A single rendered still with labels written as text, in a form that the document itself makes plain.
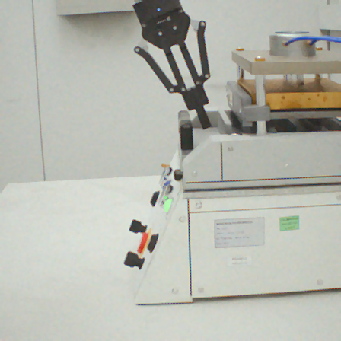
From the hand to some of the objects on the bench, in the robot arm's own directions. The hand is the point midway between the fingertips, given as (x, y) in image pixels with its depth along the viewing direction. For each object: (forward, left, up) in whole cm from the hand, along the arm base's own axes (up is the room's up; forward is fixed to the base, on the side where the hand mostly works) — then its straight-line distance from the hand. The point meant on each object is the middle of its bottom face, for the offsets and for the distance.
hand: (199, 107), depth 105 cm
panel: (-11, +1, -27) cm, 29 cm away
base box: (+17, -3, -26) cm, 32 cm away
